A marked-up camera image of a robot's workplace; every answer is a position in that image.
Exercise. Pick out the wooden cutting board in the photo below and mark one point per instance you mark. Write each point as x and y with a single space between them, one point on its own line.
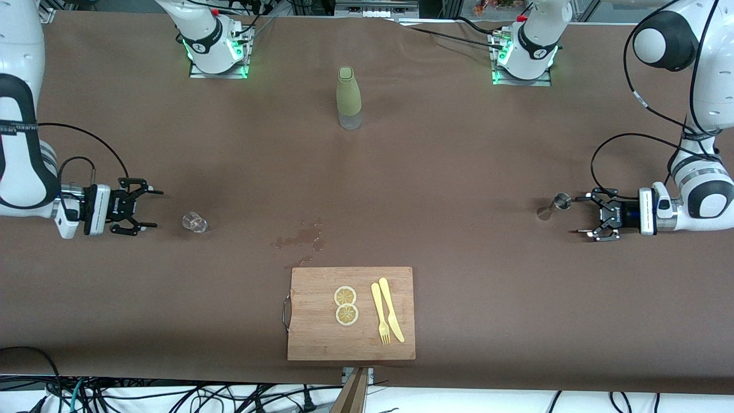
321 332

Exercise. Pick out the wooden beam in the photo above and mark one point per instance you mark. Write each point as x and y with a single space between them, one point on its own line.
352 396

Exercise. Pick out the lemon slice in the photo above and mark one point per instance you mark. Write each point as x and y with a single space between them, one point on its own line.
345 296
347 315

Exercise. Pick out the green sleeved glass bottle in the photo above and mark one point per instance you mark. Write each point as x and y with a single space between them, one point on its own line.
348 92

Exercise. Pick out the steel double jigger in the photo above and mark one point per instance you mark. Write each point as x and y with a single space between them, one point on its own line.
555 205

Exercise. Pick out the clear glass beaker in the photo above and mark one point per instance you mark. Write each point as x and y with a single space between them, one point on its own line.
195 222

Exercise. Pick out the white power strip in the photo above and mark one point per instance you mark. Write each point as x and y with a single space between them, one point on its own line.
375 10

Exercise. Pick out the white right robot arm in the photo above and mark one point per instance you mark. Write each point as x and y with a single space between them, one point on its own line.
20 46

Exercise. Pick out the yellow plastic knife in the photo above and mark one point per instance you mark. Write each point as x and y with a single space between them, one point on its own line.
390 310

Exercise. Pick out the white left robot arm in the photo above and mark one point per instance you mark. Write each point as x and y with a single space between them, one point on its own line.
711 57

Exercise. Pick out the brown table cover sheet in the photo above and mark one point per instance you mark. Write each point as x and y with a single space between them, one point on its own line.
459 172

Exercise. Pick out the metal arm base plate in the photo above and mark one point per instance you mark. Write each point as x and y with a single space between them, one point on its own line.
218 75
522 82

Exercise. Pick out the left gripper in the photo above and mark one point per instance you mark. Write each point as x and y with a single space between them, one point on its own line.
620 217

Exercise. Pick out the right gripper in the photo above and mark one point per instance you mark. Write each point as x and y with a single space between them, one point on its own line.
116 207

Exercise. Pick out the yellow plastic fork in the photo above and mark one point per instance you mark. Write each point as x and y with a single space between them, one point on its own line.
378 310

